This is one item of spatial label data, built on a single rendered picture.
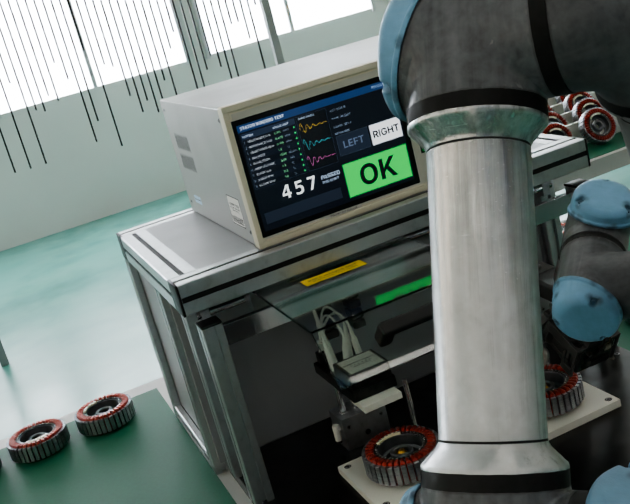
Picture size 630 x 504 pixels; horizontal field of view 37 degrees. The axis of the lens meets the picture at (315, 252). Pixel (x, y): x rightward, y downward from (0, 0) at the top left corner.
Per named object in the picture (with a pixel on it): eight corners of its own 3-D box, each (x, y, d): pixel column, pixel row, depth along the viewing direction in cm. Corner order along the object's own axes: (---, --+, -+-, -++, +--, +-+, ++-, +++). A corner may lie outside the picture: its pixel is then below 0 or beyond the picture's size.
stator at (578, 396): (601, 399, 135) (597, 376, 134) (537, 429, 132) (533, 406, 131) (554, 376, 145) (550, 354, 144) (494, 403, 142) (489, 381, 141)
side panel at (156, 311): (233, 467, 150) (176, 284, 141) (216, 475, 149) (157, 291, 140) (190, 409, 176) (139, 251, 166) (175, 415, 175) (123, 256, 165)
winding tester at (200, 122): (518, 157, 144) (493, 25, 138) (260, 250, 131) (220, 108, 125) (402, 139, 179) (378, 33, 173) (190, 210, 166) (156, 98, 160)
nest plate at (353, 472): (480, 473, 127) (478, 465, 127) (384, 519, 122) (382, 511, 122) (427, 433, 141) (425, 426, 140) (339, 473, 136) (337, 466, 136)
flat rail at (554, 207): (584, 207, 146) (580, 189, 145) (217, 349, 127) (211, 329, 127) (579, 206, 147) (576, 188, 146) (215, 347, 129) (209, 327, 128)
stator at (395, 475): (460, 462, 129) (455, 438, 127) (394, 499, 124) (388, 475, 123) (415, 436, 138) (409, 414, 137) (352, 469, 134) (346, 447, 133)
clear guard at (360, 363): (515, 318, 114) (505, 273, 113) (341, 391, 107) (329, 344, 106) (395, 266, 144) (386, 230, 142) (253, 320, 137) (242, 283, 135)
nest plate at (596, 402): (621, 406, 134) (620, 398, 134) (536, 447, 130) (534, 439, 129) (558, 374, 148) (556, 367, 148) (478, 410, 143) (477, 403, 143)
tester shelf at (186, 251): (591, 166, 146) (586, 138, 145) (184, 318, 125) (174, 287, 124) (449, 144, 186) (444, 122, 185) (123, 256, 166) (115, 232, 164)
